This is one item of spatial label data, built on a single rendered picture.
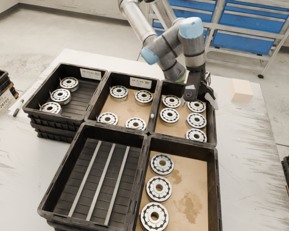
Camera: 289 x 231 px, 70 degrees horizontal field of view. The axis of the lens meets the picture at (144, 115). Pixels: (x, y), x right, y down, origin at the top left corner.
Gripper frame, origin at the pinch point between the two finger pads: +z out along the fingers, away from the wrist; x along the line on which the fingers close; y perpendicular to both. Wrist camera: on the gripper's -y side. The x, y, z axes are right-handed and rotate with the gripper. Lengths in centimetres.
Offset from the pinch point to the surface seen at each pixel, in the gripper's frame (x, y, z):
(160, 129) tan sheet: 21.0, -1.6, 14.7
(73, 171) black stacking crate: 41, -41, 6
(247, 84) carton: -8, 72, 32
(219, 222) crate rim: -16.2, -34.4, 18.5
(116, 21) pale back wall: 225, 236, 20
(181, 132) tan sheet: 11.8, 2.1, 18.3
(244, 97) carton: -8, 60, 35
